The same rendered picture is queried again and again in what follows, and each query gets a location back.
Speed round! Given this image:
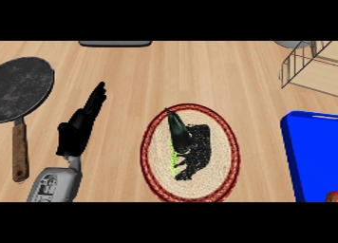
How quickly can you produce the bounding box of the dark green pointed vegetable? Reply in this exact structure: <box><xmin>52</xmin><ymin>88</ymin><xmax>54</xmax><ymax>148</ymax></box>
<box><xmin>164</xmin><ymin>107</ymin><xmax>195</xmax><ymax>156</ymax></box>

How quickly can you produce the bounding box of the oval woven placemat red rim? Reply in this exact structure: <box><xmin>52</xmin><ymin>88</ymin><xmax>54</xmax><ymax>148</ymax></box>
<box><xmin>139</xmin><ymin>103</ymin><xmax>242</xmax><ymax>203</ymax></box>

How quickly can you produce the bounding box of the dark grey flat appliance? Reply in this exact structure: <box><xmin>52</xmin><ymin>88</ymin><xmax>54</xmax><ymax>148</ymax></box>
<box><xmin>77</xmin><ymin>41</ymin><xmax>155</xmax><ymax>48</ymax></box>

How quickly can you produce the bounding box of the wire tiered shelf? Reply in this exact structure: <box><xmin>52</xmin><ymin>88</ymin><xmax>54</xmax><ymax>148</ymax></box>
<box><xmin>279</xmin><ymin>41</ymin><xmax>338</xmax><ymax>101</ymax></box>

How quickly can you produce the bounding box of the grey round object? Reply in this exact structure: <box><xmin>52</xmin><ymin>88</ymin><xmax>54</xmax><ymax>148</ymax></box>
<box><xmin>273</xmin><ymin>41</ymin><xmax>315</xmax><ymax>49</ymax></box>

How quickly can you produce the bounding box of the blue rectangular tray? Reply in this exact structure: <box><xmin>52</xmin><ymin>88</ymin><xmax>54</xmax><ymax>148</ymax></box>
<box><xmin>279</xmin><ymin>110</ymin><xmax>338</xmax><ymax>203</ymax></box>

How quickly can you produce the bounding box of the black pan with wooden handle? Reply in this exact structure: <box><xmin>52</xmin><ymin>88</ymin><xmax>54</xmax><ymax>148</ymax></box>
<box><xmin>0</xmin><ymin>56</ymin><xmax>57</xmax><ymax>183</ymax></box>

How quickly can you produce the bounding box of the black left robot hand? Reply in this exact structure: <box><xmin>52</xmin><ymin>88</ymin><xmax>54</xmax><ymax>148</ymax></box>
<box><xmin>55</xmin><ymin>81</ymin><xmax>108</xmax><ymax>159</ymax></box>

